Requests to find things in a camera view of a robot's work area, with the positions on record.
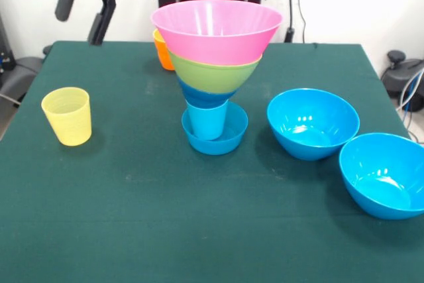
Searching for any large pink bowl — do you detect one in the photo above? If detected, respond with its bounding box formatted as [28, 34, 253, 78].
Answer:
[150, 0, 284, 67]

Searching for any yellow ribbed cup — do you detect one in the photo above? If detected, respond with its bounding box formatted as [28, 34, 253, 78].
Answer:
[40, 86, 92, 147]

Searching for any black equipment base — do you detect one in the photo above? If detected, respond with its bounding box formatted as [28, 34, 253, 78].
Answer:
[0, 14, 52, 108]
[380, 50, 424, 98]

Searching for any small dark blue bowl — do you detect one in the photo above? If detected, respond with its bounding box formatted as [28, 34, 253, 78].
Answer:
[176, 76, 238, 110]

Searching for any small ribbed blue bowl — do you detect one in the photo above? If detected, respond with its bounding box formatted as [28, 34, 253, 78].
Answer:
[181, 101, 249, 156]

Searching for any light blue cup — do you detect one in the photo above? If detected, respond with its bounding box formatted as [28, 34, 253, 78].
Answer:
[187, 101, 229, 141]

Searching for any lime green bowl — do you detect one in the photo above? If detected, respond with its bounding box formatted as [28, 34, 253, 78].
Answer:
[167, 49, 264, 95]

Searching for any orange cup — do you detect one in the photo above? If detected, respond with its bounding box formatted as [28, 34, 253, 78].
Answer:
[152, 28, 176, 72]

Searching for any blue cable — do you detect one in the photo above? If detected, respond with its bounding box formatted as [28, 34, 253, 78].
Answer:
[400, 74, 424, 113]

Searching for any dark green table cloth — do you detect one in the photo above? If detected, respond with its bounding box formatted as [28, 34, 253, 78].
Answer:
[0, 40, 424, 283]

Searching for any large blue bowl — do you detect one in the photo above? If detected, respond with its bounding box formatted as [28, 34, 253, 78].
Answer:
[338, 133, 424, 221]
[266, 88, 361, 162]

